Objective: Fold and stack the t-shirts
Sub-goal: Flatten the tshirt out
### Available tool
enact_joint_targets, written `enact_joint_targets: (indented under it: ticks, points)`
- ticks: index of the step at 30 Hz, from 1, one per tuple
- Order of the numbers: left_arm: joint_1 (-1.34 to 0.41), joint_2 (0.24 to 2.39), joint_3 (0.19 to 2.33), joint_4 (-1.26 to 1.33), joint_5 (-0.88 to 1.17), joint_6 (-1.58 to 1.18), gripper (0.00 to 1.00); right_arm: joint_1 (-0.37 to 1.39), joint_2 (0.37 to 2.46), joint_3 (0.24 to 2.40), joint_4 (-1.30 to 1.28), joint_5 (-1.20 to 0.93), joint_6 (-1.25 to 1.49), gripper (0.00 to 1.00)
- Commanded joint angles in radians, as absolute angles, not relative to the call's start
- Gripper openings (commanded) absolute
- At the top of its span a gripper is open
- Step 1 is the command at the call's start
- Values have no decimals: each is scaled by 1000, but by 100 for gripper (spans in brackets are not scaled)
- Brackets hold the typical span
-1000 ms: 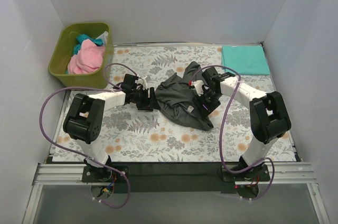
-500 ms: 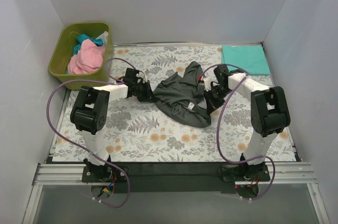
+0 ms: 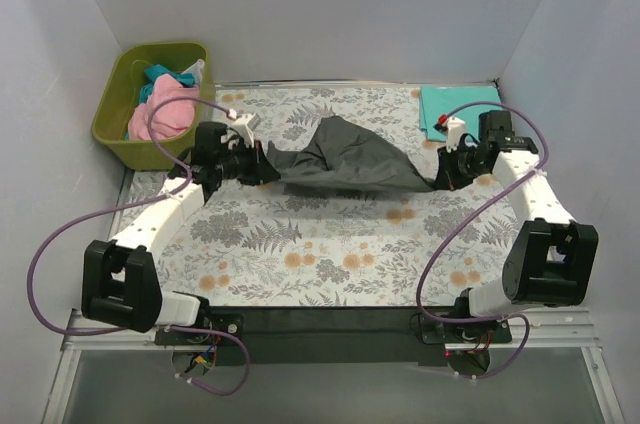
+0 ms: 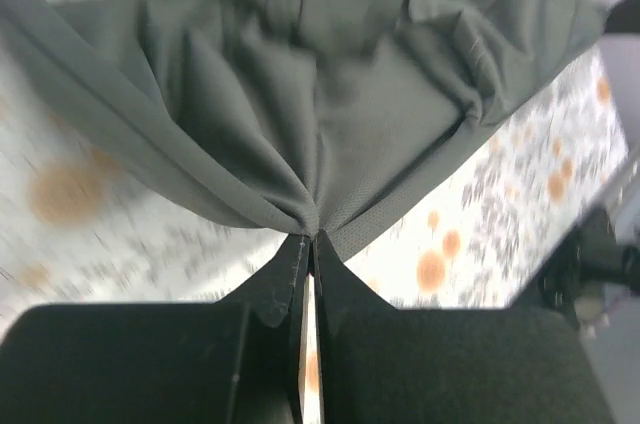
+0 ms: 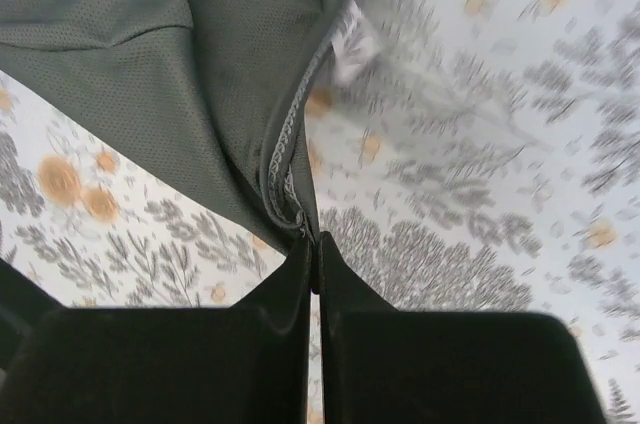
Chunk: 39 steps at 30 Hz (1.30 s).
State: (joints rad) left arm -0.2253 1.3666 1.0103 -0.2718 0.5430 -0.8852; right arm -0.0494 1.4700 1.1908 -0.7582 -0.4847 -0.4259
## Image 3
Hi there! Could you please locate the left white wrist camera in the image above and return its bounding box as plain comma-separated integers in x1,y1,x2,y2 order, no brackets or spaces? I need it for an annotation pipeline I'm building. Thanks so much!
226,109,260,147

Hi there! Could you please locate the teal cloth in bin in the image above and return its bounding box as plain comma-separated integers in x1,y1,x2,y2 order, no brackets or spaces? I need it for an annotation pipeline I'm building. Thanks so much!
138,64,198,104

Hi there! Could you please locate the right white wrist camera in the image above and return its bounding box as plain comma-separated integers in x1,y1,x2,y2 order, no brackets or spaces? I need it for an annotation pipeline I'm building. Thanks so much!
434,114,466,153

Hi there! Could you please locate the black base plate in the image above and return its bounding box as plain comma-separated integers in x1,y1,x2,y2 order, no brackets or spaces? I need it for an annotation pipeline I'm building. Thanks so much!
154,306,513,366

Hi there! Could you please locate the white plastic bag in bin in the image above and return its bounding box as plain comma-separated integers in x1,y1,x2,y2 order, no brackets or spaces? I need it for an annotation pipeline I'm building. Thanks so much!
183,59,206,87

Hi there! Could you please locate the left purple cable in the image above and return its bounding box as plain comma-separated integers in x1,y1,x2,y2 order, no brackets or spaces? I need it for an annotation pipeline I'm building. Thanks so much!
28,96,252,396

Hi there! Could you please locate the dark grey t shirt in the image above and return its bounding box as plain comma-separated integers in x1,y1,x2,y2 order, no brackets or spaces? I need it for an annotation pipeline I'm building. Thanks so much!
266,116,435,193

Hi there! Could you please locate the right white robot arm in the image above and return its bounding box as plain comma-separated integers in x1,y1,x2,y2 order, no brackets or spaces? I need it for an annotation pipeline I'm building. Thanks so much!
435,110,599,342

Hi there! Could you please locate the folded teal t shirt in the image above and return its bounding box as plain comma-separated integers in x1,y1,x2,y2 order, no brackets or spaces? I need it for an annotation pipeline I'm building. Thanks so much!
419,85,500,142

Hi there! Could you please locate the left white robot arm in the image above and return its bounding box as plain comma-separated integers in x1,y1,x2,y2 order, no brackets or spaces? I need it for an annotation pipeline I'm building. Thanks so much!
81,114,280,344

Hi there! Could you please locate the green plastic laundry bin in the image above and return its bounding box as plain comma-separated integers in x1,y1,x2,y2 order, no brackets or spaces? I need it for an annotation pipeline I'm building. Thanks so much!
91,41,215,172

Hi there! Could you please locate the floral patterned table mat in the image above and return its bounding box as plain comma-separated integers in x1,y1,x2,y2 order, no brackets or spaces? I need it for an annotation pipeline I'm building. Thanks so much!
99,84,556,309

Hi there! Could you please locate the pink t shirt in bin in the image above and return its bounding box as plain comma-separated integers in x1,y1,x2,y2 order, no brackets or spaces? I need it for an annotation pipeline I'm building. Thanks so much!
127,75,199,140

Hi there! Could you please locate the purple cable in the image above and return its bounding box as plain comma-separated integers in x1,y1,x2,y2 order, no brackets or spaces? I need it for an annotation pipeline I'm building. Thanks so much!
28,96,252,396
414,100,551,381

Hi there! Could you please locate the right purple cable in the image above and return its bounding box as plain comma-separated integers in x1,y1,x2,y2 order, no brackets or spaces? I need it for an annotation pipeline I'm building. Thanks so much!
414,100,551,381

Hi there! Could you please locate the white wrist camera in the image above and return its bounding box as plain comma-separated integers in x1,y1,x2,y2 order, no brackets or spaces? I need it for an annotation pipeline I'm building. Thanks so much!
434,114,466,153
226,109,260,147

